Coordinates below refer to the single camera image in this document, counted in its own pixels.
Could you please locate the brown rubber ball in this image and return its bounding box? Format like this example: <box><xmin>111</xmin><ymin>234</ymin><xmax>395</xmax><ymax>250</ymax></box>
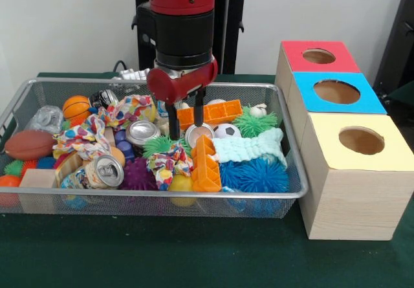
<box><xmin>4</xmin><ymin>129</ymin><xmax>58</xmax><ymax>161</ymax></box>

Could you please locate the shallow clear mesh bin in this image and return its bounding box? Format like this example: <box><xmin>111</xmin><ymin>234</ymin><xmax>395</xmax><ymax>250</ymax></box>
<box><xmin>0</xmin><ymin>77</ymin><xmax>308</xmax><ymax>218</ymax></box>

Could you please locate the plain wooden cube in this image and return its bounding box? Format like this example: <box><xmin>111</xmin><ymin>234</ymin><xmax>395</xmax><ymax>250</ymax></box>
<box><xmin>18</xmin><ymin>168</ymin><xmax>58</xmax><ymax>189</ymax></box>

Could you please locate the red-orange ball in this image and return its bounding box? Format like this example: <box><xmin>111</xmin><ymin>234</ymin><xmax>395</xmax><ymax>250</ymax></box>
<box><xmin>0</xmin><ymin>175</ymin><xmax>22</xmax><ymax>208</ymax></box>

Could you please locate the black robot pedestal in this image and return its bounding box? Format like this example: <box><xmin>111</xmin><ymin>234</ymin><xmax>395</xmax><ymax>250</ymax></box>
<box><xmin>124</xmin><ymin>0</ymin><xmax>261</xmax><ymax>74</ymax></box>

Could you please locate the colourful dotted cloth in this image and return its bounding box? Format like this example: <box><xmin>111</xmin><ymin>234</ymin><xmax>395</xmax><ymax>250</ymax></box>
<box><xmin>53</xmin><ymin>113</ymin><xmax>113</xmax><ymax>161</ymax></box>

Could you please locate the small orange basketball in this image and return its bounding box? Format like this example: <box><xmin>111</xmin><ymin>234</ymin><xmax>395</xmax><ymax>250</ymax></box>
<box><xmin>62</xmin><ymin>95</ymin><xmax>92</xmax><ymax>120</ymax></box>

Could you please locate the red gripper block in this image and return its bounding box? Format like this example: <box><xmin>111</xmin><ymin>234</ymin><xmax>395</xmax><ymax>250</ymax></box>
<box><xmin>146</xmin><ymin>58</ymin><xmax>219</xmax><ymax>141</ymax></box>

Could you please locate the colourful drink can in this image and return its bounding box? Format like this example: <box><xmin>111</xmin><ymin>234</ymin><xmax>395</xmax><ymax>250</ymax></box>
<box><xmin>61</xmin><ymin>154</ymin><xmax>125</xmax><ymax>190</ymax></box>

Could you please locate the black cable loop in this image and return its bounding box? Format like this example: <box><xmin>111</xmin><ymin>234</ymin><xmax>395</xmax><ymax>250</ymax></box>
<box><xmin>113</xmin><ymin>60</ymin><xmax>131</xmax><ymax>74</ymax></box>

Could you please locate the small soccer ball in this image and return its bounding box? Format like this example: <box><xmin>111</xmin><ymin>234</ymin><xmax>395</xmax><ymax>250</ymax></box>
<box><xmin>213</xmin><ymin>123</ymin><xmax>242</xmax><ymax>139</ymax></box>

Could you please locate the wooden box with three holes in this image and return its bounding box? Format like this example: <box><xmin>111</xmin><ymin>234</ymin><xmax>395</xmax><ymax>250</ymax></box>
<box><xmin>274</xmin><ymin>40</ymin><xmax>414</xmax><ymax>241</ymax></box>

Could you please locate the black upright panel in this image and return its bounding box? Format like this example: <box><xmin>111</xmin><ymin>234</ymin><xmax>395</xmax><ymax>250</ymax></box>
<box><xmin>373</xmin><ymin>0</ymin><xmax>414</xmax><ymax>103</ymax></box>

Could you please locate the green fuzzy ball with eye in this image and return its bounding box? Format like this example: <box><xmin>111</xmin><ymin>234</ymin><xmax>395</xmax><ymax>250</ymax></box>
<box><xmin>232</xmin><ymin>103</ymin><xmax>279</xmax><ymax>138</ymax></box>

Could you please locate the blue spiky rubber ball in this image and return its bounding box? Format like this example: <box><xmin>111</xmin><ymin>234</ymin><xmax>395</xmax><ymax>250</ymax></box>
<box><xmin>219</xmin><ymin>161</ymin><xmax>242</xmax><ymax>190</ymax></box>
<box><xmin>237</xmin><ymin>157</ymin><xmax>289</xmax><ymax>194</ymax></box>

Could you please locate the light blue knitted cloth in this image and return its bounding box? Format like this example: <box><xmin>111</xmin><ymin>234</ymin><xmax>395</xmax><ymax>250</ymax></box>
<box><xmin>212</xmin><ymin>127</ymin><xmax>288</xmax><ymax>168</ymax></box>

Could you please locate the purple spiky ball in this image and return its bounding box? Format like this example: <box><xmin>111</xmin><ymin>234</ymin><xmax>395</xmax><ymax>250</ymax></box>
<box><xmin>121</xmin><ymin>157</ymin><xmax>159</xmax><ymax>191</ymax></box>

